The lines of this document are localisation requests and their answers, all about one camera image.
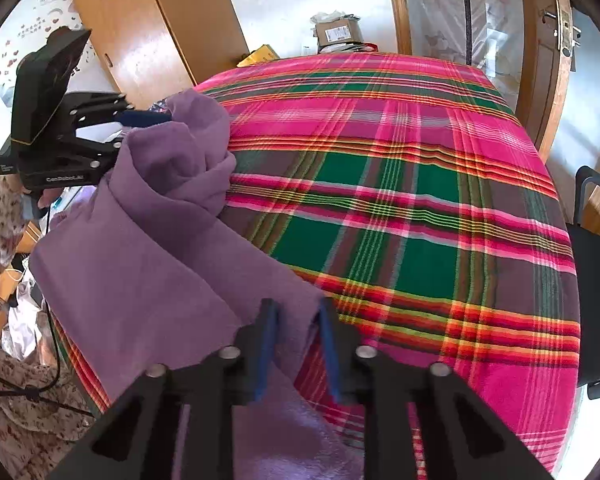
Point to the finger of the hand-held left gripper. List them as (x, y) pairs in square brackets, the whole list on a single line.
[(100, 149), (140, 118)]

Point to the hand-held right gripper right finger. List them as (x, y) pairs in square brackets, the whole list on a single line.
[(330, 355)]

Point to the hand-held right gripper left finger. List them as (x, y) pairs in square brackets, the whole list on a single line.
[(265, 355)]

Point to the purple fleece pants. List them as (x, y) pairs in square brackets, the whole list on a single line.
[(155, 260)]

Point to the person's left forearm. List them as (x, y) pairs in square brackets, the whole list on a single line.
[(0, 230)]

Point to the person's left hand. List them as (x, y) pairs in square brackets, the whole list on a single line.
[(47, 199)]

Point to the wooden wardrobe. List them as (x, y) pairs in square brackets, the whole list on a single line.
[(180, 25)]

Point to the yellow box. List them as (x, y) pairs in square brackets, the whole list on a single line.
[(260, 55)]

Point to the pink plaid blanket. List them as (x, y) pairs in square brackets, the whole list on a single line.
[(405, 210)]

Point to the cardboard box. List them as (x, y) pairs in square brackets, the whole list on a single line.
[(337, 34)]

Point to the crumpled white plastic bag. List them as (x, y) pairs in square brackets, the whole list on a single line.
[(330, 16)]

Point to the person's floral clothing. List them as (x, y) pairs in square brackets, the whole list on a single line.
[(20, 425)]

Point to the black mesh office chair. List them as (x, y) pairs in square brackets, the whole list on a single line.
[(595, 285)]

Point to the clear plastic door curtain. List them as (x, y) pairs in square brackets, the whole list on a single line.
[(430, 10)]

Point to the wooden door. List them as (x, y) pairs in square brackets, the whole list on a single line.
[(540, 85)]

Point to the cartoon wall sticker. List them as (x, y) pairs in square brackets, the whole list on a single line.
[(35, 25)]

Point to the wooden door frame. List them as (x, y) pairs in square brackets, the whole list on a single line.
[(397, 10)]

